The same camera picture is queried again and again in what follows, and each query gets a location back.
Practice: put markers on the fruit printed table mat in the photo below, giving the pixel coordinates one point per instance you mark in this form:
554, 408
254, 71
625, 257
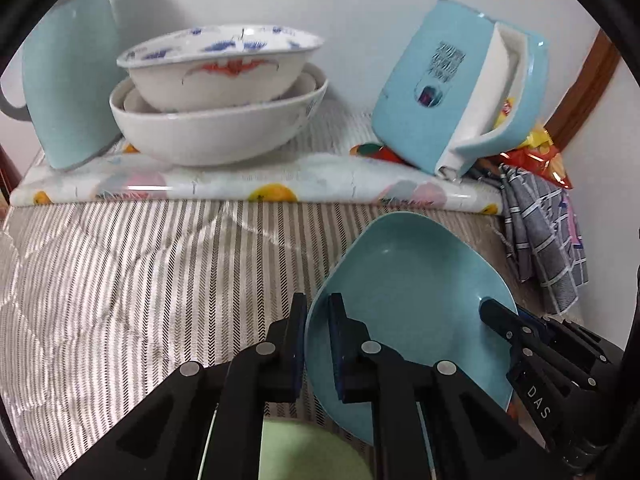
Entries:
200, 180

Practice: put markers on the grey checked cloth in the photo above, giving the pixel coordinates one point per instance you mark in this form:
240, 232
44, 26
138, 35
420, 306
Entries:
530, 230

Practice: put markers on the yellow snack bag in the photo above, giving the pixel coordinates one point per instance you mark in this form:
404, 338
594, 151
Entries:
537, 139

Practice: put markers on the red snack bag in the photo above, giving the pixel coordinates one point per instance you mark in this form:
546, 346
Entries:
542, 165

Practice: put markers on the light blue electric kettle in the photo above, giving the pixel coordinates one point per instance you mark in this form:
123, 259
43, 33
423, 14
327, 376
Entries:
415, 125

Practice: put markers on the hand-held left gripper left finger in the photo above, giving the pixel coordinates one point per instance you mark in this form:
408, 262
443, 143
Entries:
299, 345

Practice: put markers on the light blue plate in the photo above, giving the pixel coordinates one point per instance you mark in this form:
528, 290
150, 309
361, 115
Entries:
410, 285

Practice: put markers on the light green plate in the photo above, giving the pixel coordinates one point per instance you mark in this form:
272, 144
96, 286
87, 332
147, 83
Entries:
310, 455

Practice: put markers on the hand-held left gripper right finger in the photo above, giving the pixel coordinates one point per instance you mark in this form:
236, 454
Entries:
336, 345

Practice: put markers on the blue and red patterned bowl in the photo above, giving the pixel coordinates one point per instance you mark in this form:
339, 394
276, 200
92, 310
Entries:
225, 85

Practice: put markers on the light blue thermos jug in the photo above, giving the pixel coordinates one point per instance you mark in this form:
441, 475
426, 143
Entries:
75, 85

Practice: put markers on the small white bowl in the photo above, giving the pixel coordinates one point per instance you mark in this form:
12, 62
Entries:
135, 103

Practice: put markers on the brown wooden frame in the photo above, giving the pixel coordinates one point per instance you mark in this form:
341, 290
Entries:
590, 85

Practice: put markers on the large white bowl grey print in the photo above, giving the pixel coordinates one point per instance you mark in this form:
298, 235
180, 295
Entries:
215, 135

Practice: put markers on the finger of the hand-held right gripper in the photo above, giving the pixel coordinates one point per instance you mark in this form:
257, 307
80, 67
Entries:
500, 317

